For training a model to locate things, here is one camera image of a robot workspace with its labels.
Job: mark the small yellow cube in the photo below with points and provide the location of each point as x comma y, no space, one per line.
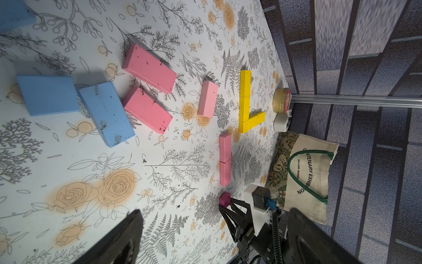
245,126

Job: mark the small white box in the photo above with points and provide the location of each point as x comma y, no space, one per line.
282,122

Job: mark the pink block four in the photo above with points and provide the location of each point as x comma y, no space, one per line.
208,97

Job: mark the pink block five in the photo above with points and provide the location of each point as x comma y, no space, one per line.
225,147

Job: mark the blue block three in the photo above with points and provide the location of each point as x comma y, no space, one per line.
107,112

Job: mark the yellow block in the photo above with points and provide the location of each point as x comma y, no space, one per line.
244,109
245,83
256,119

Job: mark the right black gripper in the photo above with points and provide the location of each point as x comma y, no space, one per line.
270,246

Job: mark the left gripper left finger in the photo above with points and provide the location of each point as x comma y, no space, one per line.
120,246

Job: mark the cream tote bag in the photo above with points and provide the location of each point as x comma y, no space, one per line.
298,176

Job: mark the pink block two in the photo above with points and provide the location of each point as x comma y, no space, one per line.
146,110

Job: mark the magenta small cube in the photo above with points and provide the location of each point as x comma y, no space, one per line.
225,199

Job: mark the blue block one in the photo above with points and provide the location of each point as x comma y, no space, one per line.
15,14

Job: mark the pink block three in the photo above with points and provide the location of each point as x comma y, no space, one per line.
225,173

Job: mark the round red lid tin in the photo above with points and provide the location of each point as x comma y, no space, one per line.
281,100

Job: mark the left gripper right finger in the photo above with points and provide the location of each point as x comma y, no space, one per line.
308,244

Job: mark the pink block one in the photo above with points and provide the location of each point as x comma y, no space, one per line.
143,65

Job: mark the blue block two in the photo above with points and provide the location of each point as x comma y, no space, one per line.
45,94

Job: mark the floral table mat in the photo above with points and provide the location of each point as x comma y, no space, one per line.
63,188

